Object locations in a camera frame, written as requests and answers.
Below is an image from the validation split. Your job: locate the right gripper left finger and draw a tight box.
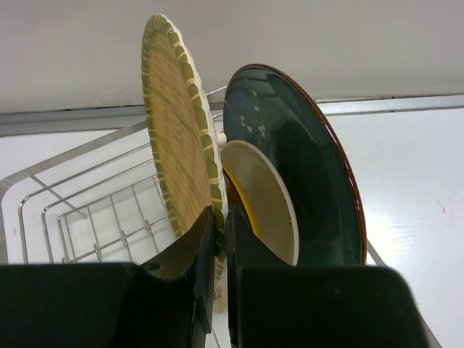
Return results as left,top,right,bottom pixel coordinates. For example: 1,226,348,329
1,207,215,347

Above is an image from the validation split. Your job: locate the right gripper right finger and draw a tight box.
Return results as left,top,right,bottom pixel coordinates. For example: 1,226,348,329
225,205,439,347

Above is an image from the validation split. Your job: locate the plain cream plate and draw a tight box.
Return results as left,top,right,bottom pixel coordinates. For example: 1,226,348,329
220,140,299,266

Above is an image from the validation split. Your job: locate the yellow plate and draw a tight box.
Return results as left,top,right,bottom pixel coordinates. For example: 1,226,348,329
141,14,228,312

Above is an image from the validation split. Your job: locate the cream plate with characters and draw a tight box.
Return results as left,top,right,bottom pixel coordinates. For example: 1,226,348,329
216,132,227,147

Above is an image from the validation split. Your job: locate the round teal plate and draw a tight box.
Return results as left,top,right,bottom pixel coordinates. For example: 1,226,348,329
223,63,367,267

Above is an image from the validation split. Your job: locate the wire dish rack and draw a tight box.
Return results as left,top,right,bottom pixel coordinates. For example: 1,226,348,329
0,85,387,348

